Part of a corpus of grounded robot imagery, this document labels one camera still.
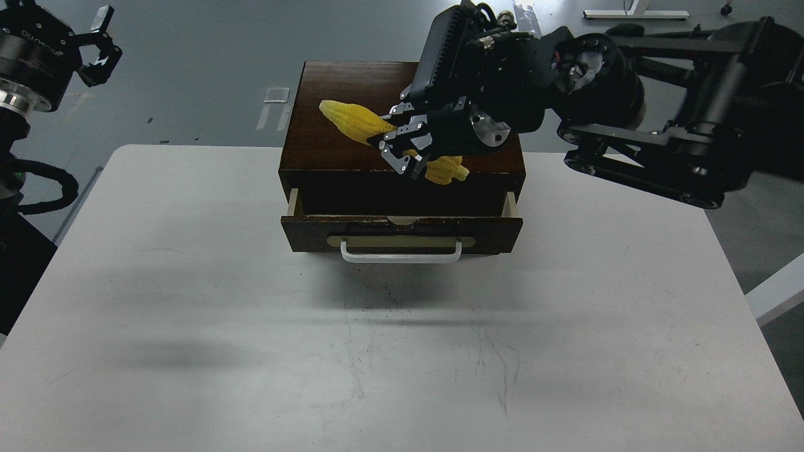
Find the white drawer handle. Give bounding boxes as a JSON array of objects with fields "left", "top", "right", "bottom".
[{"left": 340, "top": 240, "right": 463, "bottom": 264}]

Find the dark wooden drawer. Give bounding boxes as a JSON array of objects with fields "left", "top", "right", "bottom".
[{"left": 280, "top": 188, "right": 524, "bottom": 256}]

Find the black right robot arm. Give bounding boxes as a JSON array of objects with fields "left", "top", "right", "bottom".
[{"left": 367, "top": 9, "right": 802, "bottom": 209}]

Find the dark wooden drawer cabinet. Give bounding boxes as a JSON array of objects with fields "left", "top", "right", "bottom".
[{"left": 279, "top": 60, "right": 526, "bottom": 217}]

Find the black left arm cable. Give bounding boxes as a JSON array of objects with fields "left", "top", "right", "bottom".
[{"left": 13, "top": 158, "right": 80, "bottom": 215}]

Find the white table leg base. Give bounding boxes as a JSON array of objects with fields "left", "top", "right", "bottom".
[{"left": 582, "top": 1, "right": 691, "bottom": 20}]

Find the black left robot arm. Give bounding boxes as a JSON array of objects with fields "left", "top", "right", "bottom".
[{"left": 1, "top": 1, "right": 122, "bottom": 336}]

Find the yellow toy corn cob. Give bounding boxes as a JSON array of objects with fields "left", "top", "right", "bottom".
[{"left": 318, "top": 100, "right": 470, "bottom": 185}]

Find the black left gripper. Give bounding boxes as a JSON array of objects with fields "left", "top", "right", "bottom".
[{"left": 1, "top": 5, "right": 122, "bottom": 112}]

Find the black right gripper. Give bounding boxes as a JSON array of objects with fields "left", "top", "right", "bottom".
[{"left": 379, "top": 26, "right": 566, "bottom": 180}]

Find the grey floor tape strip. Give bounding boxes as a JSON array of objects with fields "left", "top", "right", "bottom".
[{"left": 512, "top": 0, "right": 543, "bottom": 38}]

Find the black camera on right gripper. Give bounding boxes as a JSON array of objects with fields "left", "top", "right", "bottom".
[{"left": 406, "top": 1, "right": 499, "bottom": 110}]

